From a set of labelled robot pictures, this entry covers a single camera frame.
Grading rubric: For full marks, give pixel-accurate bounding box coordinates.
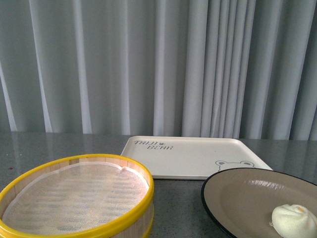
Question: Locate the brown plate with black rim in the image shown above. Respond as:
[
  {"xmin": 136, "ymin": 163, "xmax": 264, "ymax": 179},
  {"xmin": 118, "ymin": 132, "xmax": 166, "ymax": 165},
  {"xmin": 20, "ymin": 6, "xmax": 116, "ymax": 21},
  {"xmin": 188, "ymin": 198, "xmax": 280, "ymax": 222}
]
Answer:
[{"xmin": 201, "ymin": 168, "xmax": 317, "ymax": 238}]

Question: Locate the white steamed bun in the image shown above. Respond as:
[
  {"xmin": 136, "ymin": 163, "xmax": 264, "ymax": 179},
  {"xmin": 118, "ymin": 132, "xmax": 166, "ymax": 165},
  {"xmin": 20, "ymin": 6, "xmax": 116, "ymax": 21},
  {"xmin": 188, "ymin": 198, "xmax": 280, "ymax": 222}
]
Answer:
[{"xmin": 270, "ymin": 204, "xmax": 317, "ymax": 238}]

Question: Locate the cream bear print tray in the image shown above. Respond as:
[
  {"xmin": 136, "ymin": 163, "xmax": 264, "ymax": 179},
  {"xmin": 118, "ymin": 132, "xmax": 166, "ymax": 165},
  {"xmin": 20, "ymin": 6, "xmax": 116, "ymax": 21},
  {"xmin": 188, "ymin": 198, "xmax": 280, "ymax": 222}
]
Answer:
[{"xmin": 121, "ymin": 136, "xmax": 270, "ymax": 180}]

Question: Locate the grey pleated curtain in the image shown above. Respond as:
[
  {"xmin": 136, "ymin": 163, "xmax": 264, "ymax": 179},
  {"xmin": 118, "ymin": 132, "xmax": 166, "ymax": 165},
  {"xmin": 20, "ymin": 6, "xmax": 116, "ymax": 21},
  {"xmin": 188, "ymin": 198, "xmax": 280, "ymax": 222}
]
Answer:
[{"xmin": 0, "ymin": 0, "xmax": 317, "ymax": 140}]

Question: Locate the white mesh steamer liner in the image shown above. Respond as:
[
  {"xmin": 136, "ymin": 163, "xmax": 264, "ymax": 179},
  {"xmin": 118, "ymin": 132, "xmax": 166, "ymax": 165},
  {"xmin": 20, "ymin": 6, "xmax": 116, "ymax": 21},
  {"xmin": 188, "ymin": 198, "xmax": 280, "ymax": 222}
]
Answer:
[{"xmin": 2, "ymin": 163, "xmax": 149, "ymax": 235}]

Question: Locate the yellow rimmed wooden steamer basket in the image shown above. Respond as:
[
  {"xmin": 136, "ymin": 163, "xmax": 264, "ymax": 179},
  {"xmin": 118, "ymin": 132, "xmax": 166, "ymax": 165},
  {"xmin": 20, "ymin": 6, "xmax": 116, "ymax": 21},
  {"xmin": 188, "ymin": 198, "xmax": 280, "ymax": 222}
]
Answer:
[{"xmin": 0, "ymin": 154, "xmax": 154, "ymax": 238}]

